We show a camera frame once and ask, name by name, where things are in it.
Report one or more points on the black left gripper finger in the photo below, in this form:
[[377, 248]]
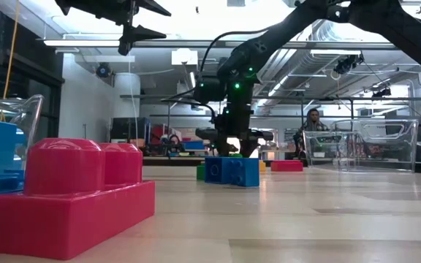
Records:
[[152, 9], [137, 33]]

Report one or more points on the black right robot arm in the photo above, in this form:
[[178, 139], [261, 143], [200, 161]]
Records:
[[378, 18]]

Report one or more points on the small blue toy block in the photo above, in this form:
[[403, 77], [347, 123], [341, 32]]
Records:
[[218, 170], [245, 173]]

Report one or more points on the green two-stud block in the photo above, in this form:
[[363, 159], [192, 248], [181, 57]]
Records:
[[235, 155]]

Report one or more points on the clear plastic bin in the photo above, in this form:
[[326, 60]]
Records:
[[378, 146], [35, 106]]

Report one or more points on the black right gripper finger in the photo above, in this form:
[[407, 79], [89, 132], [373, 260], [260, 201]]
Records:
[[223, 149], [247, 148]]

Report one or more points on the long red toy block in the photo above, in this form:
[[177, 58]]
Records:
[[286, 165]]

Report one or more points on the small green toy block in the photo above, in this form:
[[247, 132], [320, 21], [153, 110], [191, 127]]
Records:
[[200, 172]]

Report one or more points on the ceiling strip light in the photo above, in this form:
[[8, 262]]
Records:
[[334, 52], [82, 43]]

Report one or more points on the yellow toy block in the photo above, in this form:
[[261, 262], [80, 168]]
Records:
[[262, 166]]

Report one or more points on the black round ceiling fixture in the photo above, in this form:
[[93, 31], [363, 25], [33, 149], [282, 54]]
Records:
[[103, 69]]

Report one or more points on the black overhead rail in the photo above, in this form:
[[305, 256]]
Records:
[[305, 98]]

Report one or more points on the white ceiling box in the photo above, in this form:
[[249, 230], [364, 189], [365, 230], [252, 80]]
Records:
[[184, 56]]

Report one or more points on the large red two-stud block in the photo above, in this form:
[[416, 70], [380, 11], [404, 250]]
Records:
[[68, 219]]

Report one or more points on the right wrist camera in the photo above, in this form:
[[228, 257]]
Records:
[[208, 89]]

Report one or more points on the black ceiling camera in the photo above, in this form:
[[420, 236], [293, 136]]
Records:
[[347, 64], [381, 92]]

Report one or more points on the person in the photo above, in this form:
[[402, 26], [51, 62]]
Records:
[[313, 122]]

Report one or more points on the white cylindrical tank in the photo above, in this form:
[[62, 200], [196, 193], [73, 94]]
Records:
[[127, 95]]

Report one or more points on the blue crate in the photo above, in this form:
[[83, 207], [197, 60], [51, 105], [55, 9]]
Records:
[[193, 145]]

